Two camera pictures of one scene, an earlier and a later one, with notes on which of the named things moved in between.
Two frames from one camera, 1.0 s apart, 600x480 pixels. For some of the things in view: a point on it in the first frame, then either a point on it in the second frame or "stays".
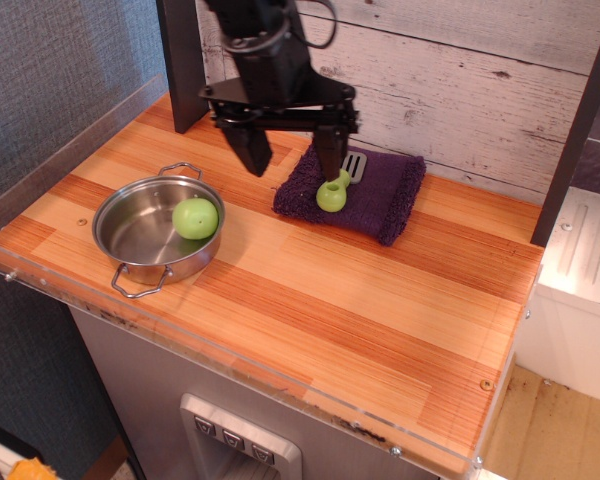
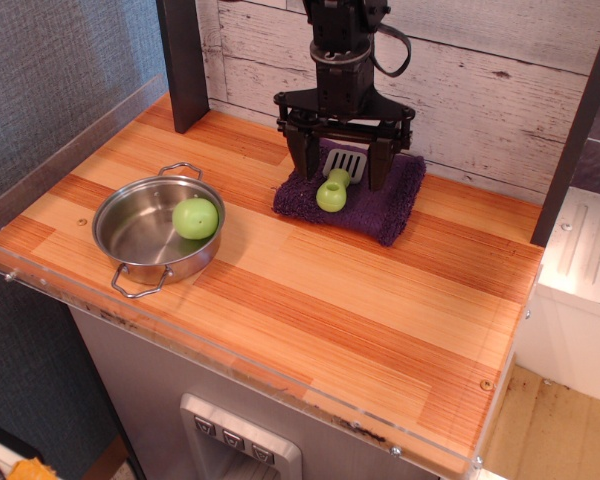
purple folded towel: (379, 205) stays
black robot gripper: (281, 90) → (345, 103)
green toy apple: (195, 218) stays
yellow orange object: (31, 469) stays
